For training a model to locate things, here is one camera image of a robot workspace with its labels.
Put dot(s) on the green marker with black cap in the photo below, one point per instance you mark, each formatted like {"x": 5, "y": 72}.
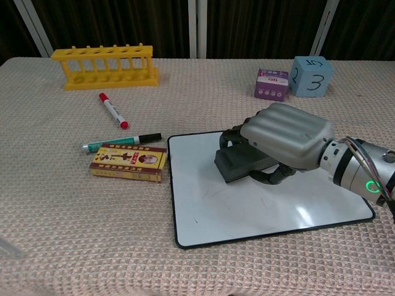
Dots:
{"x": 117, "y": 142}

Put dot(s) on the white partition post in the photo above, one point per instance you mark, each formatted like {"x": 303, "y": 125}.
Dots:
{"x": 197, "y": 27}
{"x": 34, "y": 27}
{"x": 324, "y": 27}

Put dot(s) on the yellow test tube rack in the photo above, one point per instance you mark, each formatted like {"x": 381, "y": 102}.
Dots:
{"x": 105, "y": 54}

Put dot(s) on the red marker pen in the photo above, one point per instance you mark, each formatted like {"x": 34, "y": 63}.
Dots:
{"x": 113, "y": 110}

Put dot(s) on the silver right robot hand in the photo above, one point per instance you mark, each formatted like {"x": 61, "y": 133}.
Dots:
{"x": 287, "y": 135}

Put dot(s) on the purple small box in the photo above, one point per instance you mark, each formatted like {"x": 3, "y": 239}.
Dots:
{"x": 271, "y": 87}

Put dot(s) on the beige woven tablecloth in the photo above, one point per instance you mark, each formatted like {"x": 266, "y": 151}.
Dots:
{"x": 92, "y": 231}

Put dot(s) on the red and gold card box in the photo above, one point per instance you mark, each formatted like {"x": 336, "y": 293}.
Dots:
{"x": 129, "y": 163}

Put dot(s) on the blue numbered foam cube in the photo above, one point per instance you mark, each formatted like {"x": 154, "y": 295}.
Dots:
{"x": 314, "y": 78}

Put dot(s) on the black-framed whiteboard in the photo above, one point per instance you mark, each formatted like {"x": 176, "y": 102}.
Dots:
{"x": 216, "y": 209}

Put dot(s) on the grey whiteboard eraser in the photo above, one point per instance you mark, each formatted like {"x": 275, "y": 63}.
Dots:
{"x": 237, "y": 163}

